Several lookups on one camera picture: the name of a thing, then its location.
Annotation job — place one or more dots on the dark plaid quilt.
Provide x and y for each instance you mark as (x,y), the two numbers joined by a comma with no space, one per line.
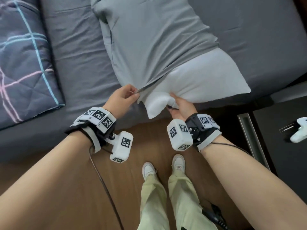
(21,69)

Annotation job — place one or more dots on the person's white left shoe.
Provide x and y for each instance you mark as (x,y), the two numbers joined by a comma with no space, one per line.
(148,170)

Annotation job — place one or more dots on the person's left forearm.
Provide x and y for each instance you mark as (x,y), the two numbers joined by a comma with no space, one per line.
(43,189)

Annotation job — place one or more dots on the person's white shoe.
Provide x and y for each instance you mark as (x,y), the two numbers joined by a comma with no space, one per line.
(178,162)
(148,170)

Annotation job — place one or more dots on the white pillow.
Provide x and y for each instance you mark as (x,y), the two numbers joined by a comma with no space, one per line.
(203,79)

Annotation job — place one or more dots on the person's right forearm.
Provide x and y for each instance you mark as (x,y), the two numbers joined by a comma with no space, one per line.
(259,184)

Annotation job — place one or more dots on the person's light green trousers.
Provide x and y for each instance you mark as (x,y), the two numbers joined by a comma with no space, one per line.
(182,201)

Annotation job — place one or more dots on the dark grey bed sheet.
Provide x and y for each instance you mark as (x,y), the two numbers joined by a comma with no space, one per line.
(79,57)

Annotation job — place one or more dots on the white game controller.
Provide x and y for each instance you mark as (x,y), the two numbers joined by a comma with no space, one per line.
(299,131)

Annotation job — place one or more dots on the person's white right shoe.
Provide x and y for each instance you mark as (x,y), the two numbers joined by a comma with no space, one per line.
(178,162)

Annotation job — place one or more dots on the person's right hand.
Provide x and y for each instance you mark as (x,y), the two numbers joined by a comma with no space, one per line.
(185,111)

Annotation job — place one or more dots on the person's left hand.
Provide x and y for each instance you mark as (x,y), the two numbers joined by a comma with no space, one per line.
(122,100)

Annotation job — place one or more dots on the grey pillowcase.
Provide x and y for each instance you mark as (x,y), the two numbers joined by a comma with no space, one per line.
(153,40)

